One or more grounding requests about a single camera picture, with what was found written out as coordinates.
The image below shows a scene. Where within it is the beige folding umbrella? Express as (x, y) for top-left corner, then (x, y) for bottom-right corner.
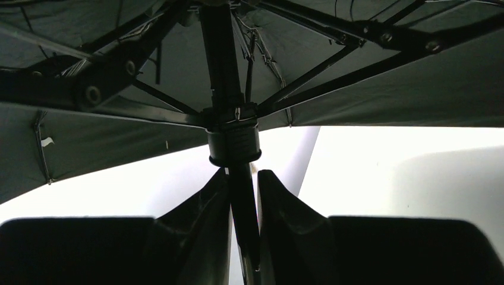
(1, 1), (503, 284)

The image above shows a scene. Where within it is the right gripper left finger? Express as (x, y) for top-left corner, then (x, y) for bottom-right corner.
(143, 169), (231, 284)

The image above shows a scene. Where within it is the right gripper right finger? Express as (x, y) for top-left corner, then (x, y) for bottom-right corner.
(257, 170), (335, 284)

